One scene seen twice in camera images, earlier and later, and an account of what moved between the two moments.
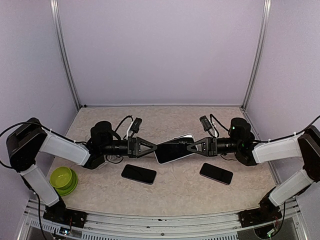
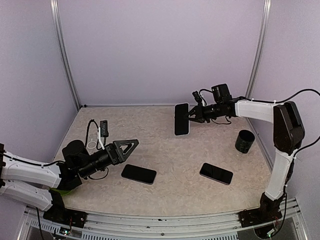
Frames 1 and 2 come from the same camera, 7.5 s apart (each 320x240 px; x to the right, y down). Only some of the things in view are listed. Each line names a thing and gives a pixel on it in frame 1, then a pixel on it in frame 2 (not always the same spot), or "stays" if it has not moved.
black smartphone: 174,149 to 181,125
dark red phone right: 216,173 stays
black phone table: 139,174 stays
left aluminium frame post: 54,6 stays
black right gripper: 210,146 to 198,110
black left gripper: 134,147 to 115,152
